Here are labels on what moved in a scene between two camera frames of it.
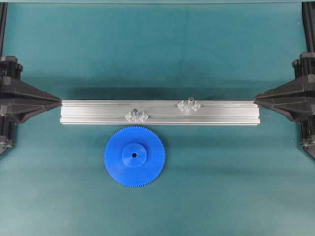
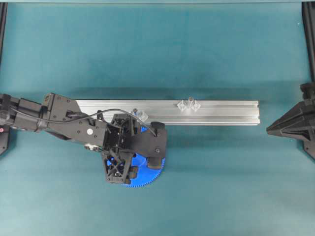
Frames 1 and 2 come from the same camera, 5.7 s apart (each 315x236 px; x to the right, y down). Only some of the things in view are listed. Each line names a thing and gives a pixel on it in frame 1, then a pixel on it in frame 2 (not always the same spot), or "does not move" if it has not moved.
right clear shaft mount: [190, 103] does not move
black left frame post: [3, 13] does not move
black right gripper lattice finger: [296, 98] -> [299, 122]
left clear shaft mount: [136, 115] does not move
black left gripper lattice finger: [20, 101] -> [118, 141]
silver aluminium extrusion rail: [160, 112] does not move
